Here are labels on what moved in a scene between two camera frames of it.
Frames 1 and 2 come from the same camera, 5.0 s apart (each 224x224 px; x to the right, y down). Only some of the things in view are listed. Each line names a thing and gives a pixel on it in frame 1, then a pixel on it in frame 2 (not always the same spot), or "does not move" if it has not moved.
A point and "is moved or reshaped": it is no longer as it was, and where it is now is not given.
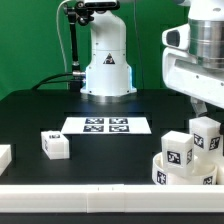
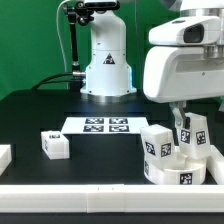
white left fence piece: x=5 y=157 does not move
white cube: x=178 y=152 → x=157 y=143
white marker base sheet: x=106 y=125 does not move
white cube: x=205 y=131 is moved or reshaped
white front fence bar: x=111 y=198 does not move
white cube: x=55 y=145 does not move
